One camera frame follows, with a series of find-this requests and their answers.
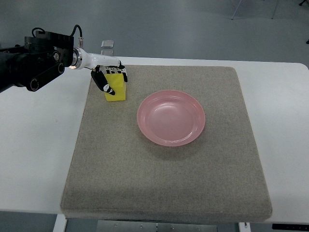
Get white table leg frame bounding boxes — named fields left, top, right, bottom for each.
left=52, top=214, right=256, bottom=232

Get pink plate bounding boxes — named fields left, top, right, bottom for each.
left=137, top=90, right=206, bottom=147

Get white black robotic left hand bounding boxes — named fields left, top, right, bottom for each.
left=76, top=48, right=127, bottom=96

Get yellow cube block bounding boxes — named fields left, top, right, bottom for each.
left=104, top=73, right=126, bottom=102

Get grey chair legs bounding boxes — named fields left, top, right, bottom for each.
left=230, top=0, right=281, bottom=20

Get grey felt mat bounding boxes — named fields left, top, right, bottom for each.
left=60, top=64, right=273, bottom=222

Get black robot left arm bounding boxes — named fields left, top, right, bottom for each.
left=0, top=25, right=83, bottom=92

